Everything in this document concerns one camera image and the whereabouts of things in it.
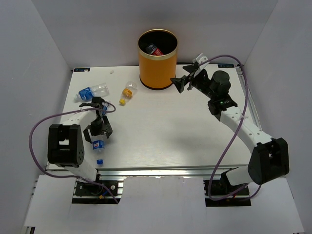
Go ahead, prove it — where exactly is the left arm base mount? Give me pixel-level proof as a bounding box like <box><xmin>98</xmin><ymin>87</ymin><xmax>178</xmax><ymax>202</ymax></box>
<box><xmin>72</xmin><ymin>177</ymin><xmax>124</xmax><ymax>205</ymax></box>

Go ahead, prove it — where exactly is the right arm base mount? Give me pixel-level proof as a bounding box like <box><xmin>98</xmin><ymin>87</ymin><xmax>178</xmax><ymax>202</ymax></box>
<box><xmin>203</xmin><ymin>180</ymin><xmax>251</xmax><ymax>207</ymax></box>

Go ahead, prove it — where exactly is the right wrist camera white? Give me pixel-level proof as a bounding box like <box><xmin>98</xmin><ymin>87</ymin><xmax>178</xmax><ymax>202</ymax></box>
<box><xmin>192</xmin><ymin>53</ymin><xmax>210</xmax><ymax>77</ymax></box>

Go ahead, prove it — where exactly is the orange cylindrical bin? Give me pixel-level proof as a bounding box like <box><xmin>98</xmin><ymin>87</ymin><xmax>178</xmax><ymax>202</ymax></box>
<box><xmin>137</xmin><ymin>29</ymin><xmax>178</xmax><ymax>90</ymax></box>

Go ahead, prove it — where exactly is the blue corner sticker right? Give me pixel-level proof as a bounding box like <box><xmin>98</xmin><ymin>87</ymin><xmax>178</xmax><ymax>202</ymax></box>
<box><xmin>218</xmin><ymin>64</ymin><xmax>235</xmax><ymax>68</ymax></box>

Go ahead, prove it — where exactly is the blue cap pepsi bottle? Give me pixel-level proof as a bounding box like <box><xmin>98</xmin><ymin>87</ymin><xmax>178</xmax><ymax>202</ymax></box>
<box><xmin>92</xmin><ymin>137</ymin><xmax>105</xmax><ymax>166</ymax></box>

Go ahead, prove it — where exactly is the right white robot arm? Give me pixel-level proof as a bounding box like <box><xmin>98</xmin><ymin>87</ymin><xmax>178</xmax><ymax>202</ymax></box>
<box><xmin>84</xmin><ymin>66</ymin><xmax>273</xmax><ymax>195</ymax></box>

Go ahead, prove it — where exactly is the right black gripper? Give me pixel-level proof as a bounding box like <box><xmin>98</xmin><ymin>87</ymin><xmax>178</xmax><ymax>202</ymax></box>
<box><xmin>170</xmin><ymin>64</ymin><xmax>215</xmax><ymax>100</ymax></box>

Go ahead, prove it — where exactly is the large blue label bottle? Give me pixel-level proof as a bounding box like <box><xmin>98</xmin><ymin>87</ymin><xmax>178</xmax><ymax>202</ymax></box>
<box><xmin>102</xmin><ymin>102</ymin><xmax>110</xmax><ymax>116</ymax></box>

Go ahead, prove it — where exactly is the red label water bottle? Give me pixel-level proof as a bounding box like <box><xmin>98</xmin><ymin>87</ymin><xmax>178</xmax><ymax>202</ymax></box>
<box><xmin>146</xmin><ymin>43</ymin><xmax>163</xmax><ymax>56</ymax></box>

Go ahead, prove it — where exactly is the blue corner sticker left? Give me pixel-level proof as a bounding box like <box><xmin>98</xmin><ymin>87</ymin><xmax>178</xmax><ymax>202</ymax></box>
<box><xmin>73</xmin><ymin>68</ymin><xmax>90</xmax><ymax>72</ymax></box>

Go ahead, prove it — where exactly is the aluminium table frame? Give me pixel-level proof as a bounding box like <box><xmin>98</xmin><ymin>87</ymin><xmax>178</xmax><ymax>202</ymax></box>
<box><xmin>34</xmin><ymin>64</ymin><xmax>278</xmax><ymax>203</ymax></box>

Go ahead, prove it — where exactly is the blue corner sticker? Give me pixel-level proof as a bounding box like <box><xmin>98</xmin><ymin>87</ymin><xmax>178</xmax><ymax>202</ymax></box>
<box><xmin>73</xmin><ymin>68</ymin><xmax>90</xmax><ymax>72</ymax></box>
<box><xmin>218</xmin><ymin>64</ymin><xmax>235</xmax><ymax>68</ymax></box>

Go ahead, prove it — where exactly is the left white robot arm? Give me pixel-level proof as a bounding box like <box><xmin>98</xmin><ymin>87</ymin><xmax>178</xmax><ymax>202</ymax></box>
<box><xmin>47</xmin><ymin>97</ymin><xmax>113</xmax><ymax>195</ymax></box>

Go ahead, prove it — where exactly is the yellow cap small bottle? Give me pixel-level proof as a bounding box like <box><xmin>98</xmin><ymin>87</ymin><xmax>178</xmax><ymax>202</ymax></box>
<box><xmin>119</xmin><ymin>81</ymin><xmax>137</xmax><ymax>106</ymax></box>

